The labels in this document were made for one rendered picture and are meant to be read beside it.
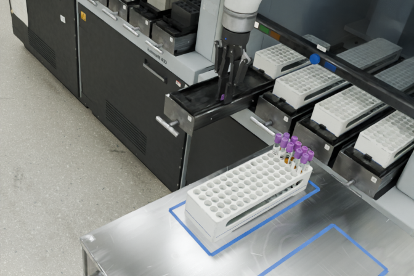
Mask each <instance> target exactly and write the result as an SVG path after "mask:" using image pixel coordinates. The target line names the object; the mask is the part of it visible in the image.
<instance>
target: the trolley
mask: <svg viewBox="0 0 414 276"><path fill-rule="evenodd" d="M273 147H274V144H272V145H270V146H268V147H266V148H264V149H262V150H260V151H258V152H256V153H254V154H251V155H249V156H247V157H245V158H243V159H241V160H239V161H237V162H234V163H232V164H230V165H228V166H226V167H224V168H222V169H220V170H218V171H216V172H214V173H212V174H210V175H208V176H206V177H203V178H201V179H199V180H197V181H195V182H193V183H191V184H189V185H186V186H185V187H183V188H181V189H179V190H176V191H175V192H173V193H170V194H168V195H166V196H164V197H162V198H160V199H158V200H155V201H153V202H151V203H149V204H147V205H145V206H143V207H141V208H139V209H137V210H135V211H133V212H131V213H129V214H127V215H125V216H122V217H120V218H118V219H116V220H114V221H112V222H110V223H108V224H105V225H103V226H101V227H99V228H98V229H95V230H93V231H91V232H89V233H87V234H85V235H83V236H81V237H80V238H79V243H80V244H81V247H82V260H83V276H414V238H413V237H412V236H411V235H410V234H408V233H407V232H406V231H404V230H403V229H401V228H400V227H399V226H398V225H397V224H395V223H394V222H392V221H391V220H390V219H389V218H387V217H386V216H385V215H383V214H382V213H381V212H379V211H378V210H377V209H376V208H374V207H373V206H372V205H370V204H369V203H367V202H366V201H365V200H364V199H363V198H361V197H360V196H358V195H357V194H356V193H355V192H353V191H352V190H351V189H349V188H348V187H346V186H345V185H344V184H343V183H342V182H340V181H339V180H337V179H336V178H335V177H333V176H332V175H331V174H330V173H328V172H327V171H326V170H324V169H323V168H322V167H321V166H319V165H318V164H317V163H315V162H314V161H311V162H310V165H309V166H311V167H312V172H311V174H310V178H309V180H308V183H307V185H306V188H305V189H304V190H303V191H301V192H299V193H297V194H296V195H294V196H291V197H289V198H287V199H286V200H284V201H282V202H281V203H279V204H277V205H275V206H274V207H272V208H271V209H268V210H267V211H265V212H263V213H262V214H260V215H258V216H256V217H255V218H253V219H252V220H250V221H248V222H246V223H245V224H243V225H241V226H240V227H238V228H236V229H235V230H233V231H232V232H231V233H230V234H228V235H226V236H224V237H223V238H221V239H220V240H218V241H216V242H214V243H213V242H210V241H209V240H208V239H207V238H206V237H205V235H204V234H203V233H202V232H201V231H200V230H199V229H198V228H197V226H196V225H195V224H194V223H193V222H192V221H191V220H190V219H189V218H188V217H187V216H186V215H185V213H184V211H185V203H186V199H187V192H188V191H189V190H190V189H192V188H195V187H197V186H199V185H201V184H203V183H205V182H207V181H209V180H211V179H213V178H215V177H217V176H220V175H221V174H224V173H226V172H227V171H230V170H231V169H233V168H236V167H238V166H240V165H242V164H244V163H246V162H248V161H250V160H252V159H254V158H257V157H259V156H261V155H263V154H265V153H267V152H269V151H271V150H273Z"/></svg>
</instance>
